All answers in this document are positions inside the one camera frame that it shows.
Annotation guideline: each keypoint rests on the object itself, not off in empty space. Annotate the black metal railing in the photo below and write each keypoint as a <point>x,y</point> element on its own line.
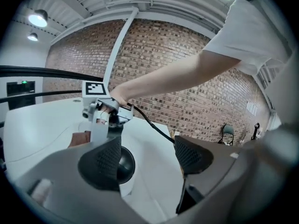
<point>35,70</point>

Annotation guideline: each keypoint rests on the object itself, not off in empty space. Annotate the black folding chair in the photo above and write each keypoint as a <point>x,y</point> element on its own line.
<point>228,129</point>

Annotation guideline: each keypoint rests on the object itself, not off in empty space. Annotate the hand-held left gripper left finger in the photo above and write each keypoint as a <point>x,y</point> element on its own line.
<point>70,183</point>

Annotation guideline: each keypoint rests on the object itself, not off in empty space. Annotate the white pillar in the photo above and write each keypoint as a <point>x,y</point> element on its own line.
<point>116,48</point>

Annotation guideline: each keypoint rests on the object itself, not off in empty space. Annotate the white table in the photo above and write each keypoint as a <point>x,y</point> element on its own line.
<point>46,129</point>

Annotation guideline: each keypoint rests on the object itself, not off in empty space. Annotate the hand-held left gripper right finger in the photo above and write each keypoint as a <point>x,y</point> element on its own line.
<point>233,171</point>

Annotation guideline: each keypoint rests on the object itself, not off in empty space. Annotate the person's right forearm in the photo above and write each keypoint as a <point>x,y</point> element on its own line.
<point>175,71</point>

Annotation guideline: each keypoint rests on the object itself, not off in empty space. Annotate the brown cloth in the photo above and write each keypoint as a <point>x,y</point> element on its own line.
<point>79,139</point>

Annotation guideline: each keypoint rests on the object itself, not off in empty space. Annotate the white round device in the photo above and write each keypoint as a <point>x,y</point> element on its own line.
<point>126,164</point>

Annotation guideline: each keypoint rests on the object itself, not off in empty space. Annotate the black pendant lamp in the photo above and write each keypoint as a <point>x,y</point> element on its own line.
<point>37,18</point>
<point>32,37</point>

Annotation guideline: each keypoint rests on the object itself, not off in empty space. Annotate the person's right hand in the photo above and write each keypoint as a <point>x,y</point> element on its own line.
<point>102,121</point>

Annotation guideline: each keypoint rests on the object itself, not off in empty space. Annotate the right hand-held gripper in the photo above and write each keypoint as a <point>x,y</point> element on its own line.
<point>93,90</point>

